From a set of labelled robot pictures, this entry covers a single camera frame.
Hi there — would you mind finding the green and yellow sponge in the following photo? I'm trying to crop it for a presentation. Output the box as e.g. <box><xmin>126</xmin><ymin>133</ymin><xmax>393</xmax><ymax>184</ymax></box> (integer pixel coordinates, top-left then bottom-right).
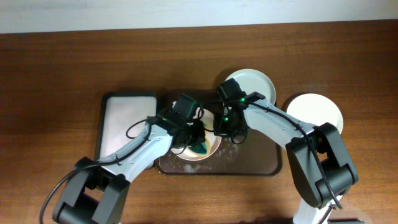
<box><xmin>189</xmin><ymin>142</ymin><xmax>208</xmax><ymax>155</ymax></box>

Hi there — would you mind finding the pink stained plate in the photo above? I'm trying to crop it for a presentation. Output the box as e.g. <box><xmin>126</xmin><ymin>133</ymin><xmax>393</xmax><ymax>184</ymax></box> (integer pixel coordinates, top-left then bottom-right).
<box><xmin>171</xmin><ymin>109</ymin><xmax>222</xmax><ymax>161</ymax></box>

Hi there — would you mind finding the white stained plate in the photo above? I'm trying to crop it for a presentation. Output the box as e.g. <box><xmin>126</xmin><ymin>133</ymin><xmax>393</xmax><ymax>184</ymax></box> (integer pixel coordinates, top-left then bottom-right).
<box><xmin>283</xmin><ymin>93</ymin><xmax>344</xmax><ymax>134</ymax></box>

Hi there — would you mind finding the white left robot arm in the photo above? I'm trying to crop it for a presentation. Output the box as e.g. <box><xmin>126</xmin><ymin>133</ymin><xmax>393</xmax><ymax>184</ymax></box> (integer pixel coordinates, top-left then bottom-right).
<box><xmin>52</xmin><ymin>94</ymin><xmax>205</xmax><ymax>223</ymax></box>

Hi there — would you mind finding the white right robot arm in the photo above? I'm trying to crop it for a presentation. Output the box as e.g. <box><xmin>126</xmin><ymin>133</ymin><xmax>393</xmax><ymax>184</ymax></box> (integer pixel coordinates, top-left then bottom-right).
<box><xmin>213</xmin><ymin>78</ymin><xmax>358</xmax><ymax>223</ymax></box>

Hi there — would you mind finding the brown plastic tray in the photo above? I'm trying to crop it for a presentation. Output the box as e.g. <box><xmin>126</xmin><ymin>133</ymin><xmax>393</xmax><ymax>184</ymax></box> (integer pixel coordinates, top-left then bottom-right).
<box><xmin>154</xmin><ymin>89</ymin><xmax>283</xmax><ymax>177</ymax></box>

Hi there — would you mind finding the black tray with white liner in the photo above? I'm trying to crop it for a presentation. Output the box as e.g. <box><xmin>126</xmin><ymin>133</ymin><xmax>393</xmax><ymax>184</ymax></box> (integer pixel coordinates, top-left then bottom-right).
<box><xmin>94</xmin><ymin>91</ymin><xmax>157</xmax><ymax>160</ymax></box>

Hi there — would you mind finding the light green stained plate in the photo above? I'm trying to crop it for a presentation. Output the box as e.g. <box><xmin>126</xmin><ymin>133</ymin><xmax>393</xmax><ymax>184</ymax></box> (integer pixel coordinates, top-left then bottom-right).
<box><xmin>226</xmin><ymin>68</ymin><xmax>276</xmax><ymax>105</ymax></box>

